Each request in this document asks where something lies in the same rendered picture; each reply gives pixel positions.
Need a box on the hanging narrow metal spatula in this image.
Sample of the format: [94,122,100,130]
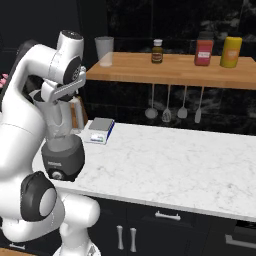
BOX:
[194,86,205,125]

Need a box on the blender with dark grey base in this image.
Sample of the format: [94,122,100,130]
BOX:
[33,94,87,183]

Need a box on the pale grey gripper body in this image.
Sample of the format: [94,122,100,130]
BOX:
[40,68,88,104]

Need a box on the yellow jar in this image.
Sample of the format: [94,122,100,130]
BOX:
[219,36,244,69]

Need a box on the hanging metal ladle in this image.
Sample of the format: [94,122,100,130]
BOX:
[144,83,159,120]

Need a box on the red jar with dark lid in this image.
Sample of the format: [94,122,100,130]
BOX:
[194,31,215,67]

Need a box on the hanging slotted metal spatula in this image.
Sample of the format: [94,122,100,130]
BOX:
[161,84,173,124]

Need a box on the brown bottle with white cap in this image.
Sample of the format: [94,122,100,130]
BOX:
[151,38,165,65]

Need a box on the black appliance with silver handle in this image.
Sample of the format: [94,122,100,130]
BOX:
[203,218,256,256]

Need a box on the white kitchen scale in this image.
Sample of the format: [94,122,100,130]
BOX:
[82,117,116,146]

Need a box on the wooden wall shelf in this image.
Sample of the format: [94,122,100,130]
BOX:
[85,51,256,91]

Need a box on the grey translucent cup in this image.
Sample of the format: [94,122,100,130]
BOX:
[94,36,115,68]

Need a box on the black drawer front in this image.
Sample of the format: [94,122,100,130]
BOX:
[126,201,214,232]

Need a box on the black cupboard door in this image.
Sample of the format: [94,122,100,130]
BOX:
[126,223,209,256]
[87,198,128,256]

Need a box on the hanging metal turner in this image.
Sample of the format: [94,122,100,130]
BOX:
[176,85,189,120]

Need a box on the silver drawer handle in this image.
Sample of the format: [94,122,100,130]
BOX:
[154,210,182,222]

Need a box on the silver cupboard door handle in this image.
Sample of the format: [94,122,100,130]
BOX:
[116,225,125,251]
[129,227,138,253]

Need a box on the pink object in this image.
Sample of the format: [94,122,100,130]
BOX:
[0,73,9,89]

